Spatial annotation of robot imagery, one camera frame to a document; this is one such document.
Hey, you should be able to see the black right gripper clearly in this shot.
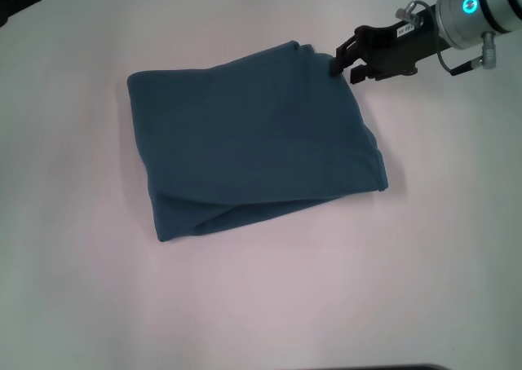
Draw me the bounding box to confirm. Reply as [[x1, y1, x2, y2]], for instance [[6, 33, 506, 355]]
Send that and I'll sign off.
[[329, 3, 453, 86]]

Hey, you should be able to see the gripper cable with metal connector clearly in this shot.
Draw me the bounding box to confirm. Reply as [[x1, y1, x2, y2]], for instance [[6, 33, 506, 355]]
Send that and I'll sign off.
[[394, 0, 498, 77]]

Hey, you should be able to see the teal T-shirt with pink print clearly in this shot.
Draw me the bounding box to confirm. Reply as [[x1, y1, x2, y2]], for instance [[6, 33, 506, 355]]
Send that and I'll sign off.
[[126, 39, 388, 244]]

